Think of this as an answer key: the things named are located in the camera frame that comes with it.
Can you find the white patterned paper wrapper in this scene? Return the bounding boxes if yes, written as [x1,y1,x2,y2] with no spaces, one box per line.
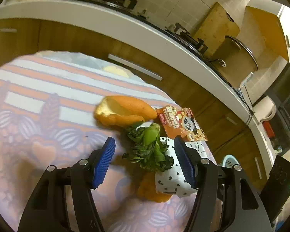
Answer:
[154,137,209,198]

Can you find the orange peel piece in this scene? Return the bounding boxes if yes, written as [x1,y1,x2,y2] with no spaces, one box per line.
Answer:
[94,95,158,127]
[136,172,172,203]

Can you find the green leafy vegetable scrap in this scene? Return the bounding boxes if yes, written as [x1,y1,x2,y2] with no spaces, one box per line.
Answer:
[122,123,174,173]

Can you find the panda snack wrapper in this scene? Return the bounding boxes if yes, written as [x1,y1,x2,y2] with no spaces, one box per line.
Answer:
[156,105,207,142]

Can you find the light blue perforated trash basket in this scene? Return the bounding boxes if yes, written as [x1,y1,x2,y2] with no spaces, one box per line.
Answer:
[221,154,242,171]

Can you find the dark kitchen window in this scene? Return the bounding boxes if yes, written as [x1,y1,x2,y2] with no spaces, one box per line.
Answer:
[265,64,290,154]

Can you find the wooden base cabinets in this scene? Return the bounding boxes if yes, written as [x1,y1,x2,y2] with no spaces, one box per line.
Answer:
[0,18,267,189]

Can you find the red box on windowsill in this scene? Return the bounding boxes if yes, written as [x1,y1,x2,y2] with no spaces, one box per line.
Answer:
[262,121,275,139]

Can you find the white electric kettle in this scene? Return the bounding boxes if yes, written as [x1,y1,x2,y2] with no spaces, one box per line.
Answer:
[253,96,277,123]

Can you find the floral pink tablecloth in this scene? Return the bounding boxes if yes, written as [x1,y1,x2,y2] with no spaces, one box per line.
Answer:
[0,52,195,231]

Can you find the white power meter plug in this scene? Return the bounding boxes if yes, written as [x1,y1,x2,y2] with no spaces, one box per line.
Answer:
[239,72,253,88]

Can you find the brown rice cooker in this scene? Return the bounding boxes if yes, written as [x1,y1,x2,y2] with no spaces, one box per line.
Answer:
[211,35,259,89]

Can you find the white upper cabinet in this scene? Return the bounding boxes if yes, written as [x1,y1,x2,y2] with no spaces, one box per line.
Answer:
[246,5,290,62]

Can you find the wooden cutting board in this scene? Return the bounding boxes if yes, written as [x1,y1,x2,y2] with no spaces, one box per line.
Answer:
[193,2,240,58]

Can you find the black gas stove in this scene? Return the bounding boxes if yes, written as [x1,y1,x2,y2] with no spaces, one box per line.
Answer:
[47,0,233,85]

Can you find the black power cable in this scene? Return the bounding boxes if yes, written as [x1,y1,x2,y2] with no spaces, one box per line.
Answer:
[236,84,257,126]

